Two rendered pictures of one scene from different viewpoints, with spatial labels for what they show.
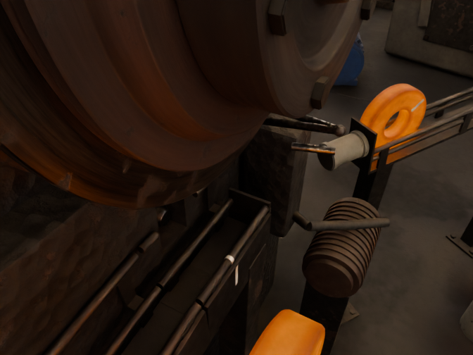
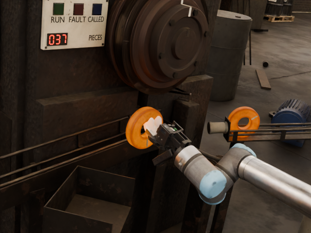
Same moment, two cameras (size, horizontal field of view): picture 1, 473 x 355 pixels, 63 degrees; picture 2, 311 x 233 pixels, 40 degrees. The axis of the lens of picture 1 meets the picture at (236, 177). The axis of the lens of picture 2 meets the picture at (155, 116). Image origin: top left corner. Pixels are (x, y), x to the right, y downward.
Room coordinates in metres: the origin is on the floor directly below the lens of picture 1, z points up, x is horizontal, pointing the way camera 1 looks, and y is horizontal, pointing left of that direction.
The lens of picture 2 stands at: (-1.27, -0.43, 1.45)
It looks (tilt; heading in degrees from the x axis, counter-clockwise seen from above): 22 degrees down; 15
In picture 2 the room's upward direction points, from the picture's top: 9 degrees clockwise
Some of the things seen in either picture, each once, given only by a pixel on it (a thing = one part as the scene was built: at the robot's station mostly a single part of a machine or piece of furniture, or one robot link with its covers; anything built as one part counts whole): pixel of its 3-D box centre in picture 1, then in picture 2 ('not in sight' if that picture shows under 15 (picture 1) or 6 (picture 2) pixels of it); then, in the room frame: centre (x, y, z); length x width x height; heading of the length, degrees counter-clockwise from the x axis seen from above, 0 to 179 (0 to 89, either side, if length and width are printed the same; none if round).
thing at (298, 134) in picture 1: (272, 174); (182, 124); (0.56, -0.07, 0.68); 0.11 x 0.08 x 0.24; 62
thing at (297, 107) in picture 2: (336, 50); (292, 119); (2.53, -0.65, 0.17); 0.57 x 0.31 x 0.34; 172
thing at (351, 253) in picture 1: (328, 296); (202, 206); (0.58, -0.24, 0.27); 0.22 x 0.13 x 0.53; 152
